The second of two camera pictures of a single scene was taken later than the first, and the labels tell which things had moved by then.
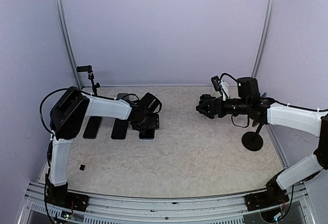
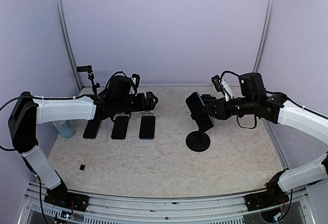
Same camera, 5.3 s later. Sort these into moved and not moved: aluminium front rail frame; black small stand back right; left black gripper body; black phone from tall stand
Moved: left black gripper body
Not moved: aluminium front rail frame; black small stand back right; black phone from tall stand
